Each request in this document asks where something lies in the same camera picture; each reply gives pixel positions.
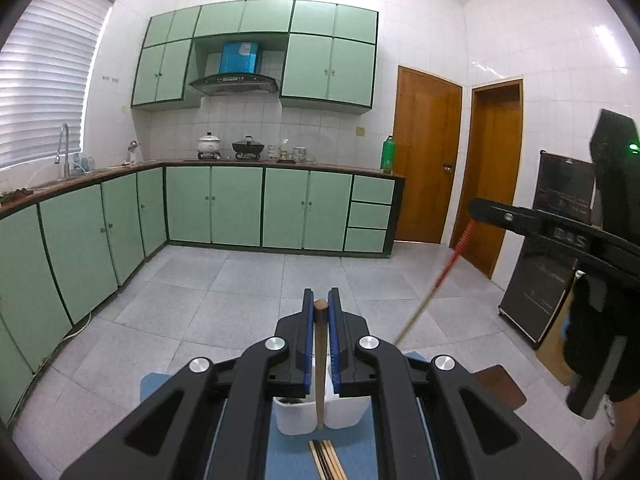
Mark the blue mat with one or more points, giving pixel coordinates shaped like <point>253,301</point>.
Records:
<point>286,460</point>

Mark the white cooking pot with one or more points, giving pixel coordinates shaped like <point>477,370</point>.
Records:
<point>209,144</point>

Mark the white plastic utensil holder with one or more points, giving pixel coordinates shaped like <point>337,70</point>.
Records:
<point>300,417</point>

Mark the white window blind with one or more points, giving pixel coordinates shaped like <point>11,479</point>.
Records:
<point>45,85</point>

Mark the leaning cardboard sheet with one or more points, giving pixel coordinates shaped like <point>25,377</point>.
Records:
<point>552,350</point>

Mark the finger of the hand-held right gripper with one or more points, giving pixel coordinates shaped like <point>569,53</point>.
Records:
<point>505,217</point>

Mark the red chopstick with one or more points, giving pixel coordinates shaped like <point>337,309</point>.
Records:
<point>440,272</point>

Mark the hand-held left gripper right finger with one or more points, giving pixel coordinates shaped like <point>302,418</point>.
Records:
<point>334,345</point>

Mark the green base cabinet unit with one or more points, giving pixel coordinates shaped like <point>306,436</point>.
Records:
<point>280,210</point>
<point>70,260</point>

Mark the light wooden chopstick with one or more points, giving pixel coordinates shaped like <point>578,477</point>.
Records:
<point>314,462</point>
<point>337,462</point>
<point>329,462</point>
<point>320,360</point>

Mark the green bottle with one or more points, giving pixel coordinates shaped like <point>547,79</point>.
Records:
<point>388,155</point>

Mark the dark chopstick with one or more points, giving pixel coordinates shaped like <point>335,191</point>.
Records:
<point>321,462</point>

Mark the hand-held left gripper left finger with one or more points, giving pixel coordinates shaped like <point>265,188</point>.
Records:
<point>310,340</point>

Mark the metal kitchen faucet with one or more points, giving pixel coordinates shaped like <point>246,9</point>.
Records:
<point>63,140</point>

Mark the brown wooden door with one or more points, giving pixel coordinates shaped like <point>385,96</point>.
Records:
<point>425,160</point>
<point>495,185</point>

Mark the black wok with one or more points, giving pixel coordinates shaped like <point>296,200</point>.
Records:
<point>248,147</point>

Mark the black range hood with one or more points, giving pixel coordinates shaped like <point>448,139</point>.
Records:
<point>232,85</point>

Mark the green wall cabinet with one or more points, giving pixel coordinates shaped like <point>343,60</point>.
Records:
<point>165,70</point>
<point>330,65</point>
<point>240,17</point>

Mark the blue range hood chimney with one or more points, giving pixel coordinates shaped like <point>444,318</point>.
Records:
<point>239,57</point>

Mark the black cabinet appliance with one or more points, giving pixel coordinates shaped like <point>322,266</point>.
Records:
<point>540,290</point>

